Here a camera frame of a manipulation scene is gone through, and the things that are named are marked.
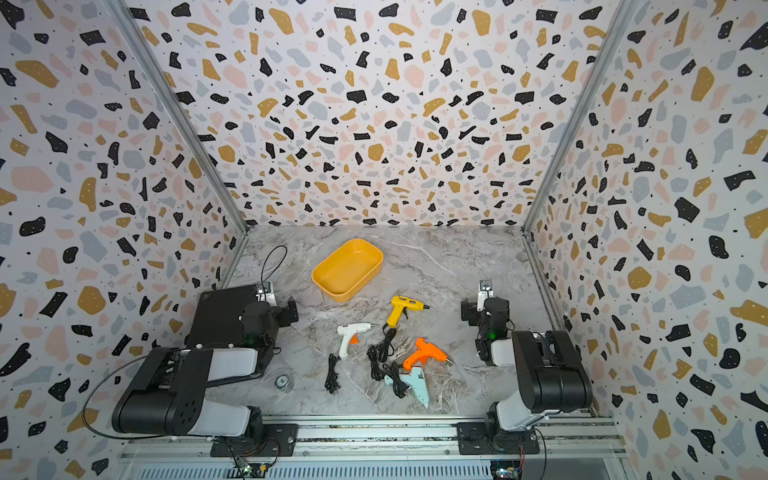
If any orange hot glue gun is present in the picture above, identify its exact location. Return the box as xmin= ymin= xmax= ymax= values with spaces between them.
xmin=383 ymin=337 xmax=452 ymax=380

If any white hot glue gun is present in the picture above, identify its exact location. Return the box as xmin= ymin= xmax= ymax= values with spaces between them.
xmin=325 ymin=322 xmax=372 ymax=394

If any yellow plastic storage box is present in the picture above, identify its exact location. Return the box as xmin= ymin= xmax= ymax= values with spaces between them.
xmin=311 ymin=238 xmax=384 ymax=303

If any yellow hot glue gun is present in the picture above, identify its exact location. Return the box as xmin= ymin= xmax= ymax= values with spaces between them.
xmin=367 ymin=296 xmax=430 ymax=381

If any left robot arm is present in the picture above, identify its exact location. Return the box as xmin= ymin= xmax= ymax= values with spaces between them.
xmin=111 ymin=298 xmax=299 ymax=444

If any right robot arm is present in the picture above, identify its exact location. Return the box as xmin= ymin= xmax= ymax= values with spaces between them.
xmin=461 ymin=297 xmax=593 ymax=441

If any black flat box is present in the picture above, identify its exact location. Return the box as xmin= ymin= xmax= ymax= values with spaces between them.
xmin=185 ymin=285 xmax=256 ymax=349

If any mint green hot glue gun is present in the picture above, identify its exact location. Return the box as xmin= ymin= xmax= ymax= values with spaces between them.
xmin=384 ymin=367 xmax=430 ymax=409

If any small round metal disc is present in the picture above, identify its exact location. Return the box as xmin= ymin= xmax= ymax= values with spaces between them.
xmin=274 ymin=374 xmax=292 ymax=392

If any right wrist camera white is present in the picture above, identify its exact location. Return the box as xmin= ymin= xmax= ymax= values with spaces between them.
xmin=476 ymin=280 xmax=495 ymax=312

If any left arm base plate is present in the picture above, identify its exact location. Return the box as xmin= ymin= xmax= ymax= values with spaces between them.
xmin=210 ymin=423 xmax=299 ymax=458

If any aluminium front rail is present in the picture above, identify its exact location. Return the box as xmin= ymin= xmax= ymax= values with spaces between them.
xmin=117 ymin=415 xmax=628 ymax=467

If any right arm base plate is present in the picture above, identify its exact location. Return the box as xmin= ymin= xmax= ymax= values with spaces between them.
xmin=456 ymin=422 xmax=540 ymax=455

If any white perforated cable tray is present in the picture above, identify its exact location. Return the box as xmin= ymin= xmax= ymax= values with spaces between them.
xmin=122 ymin=461 xmax=493 ymax=479

